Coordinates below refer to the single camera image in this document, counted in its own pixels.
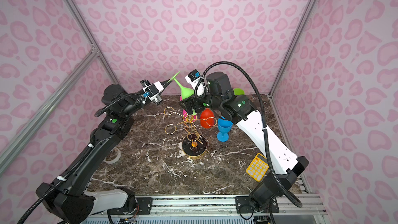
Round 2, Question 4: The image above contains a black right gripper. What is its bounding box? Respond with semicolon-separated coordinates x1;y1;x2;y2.
177;86;224;115

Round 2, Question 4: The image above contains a red wine glass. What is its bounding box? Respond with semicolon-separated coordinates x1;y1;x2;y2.
200;108;216;129

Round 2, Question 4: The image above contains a lime green wine glass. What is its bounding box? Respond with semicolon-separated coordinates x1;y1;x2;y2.
169;71;194;100
233;88;245;96

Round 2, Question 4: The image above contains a magenta wine glass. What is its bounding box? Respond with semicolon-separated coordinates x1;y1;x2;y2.
178;96;197;116

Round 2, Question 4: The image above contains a blue wine glass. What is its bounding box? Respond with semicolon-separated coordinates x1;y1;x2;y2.
217;118;233;142

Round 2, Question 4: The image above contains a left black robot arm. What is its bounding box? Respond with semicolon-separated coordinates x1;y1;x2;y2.
18;79;173;224

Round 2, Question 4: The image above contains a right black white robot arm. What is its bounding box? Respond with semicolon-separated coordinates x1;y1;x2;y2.
179;70;309;212

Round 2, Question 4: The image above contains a clear tape roll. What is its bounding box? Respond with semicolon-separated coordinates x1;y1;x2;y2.
104;147;122;164

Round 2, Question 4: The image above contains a yellow calculator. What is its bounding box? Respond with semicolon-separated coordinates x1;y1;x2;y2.
246;153;269;182

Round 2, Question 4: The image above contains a right black corrugated cable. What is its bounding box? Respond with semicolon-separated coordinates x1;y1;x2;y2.
194;61;304;208

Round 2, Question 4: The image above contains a black corrugated cable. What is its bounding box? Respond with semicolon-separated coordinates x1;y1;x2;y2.
17;92;147;224
194;61;304;208

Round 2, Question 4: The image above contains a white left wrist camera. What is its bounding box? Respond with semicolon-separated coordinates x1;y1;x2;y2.
140;80;164;105

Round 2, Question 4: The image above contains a gold wire wine glass rack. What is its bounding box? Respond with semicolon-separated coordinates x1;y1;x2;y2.
163;107;208;159

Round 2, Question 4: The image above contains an aluminium enclosure frame strut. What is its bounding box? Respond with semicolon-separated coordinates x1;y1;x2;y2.
1;0;119;175

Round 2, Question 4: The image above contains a left black corrugated cable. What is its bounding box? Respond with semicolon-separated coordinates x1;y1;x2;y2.
17;92;147;224

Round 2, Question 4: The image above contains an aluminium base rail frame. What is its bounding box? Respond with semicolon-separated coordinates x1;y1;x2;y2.
74;194;330;224

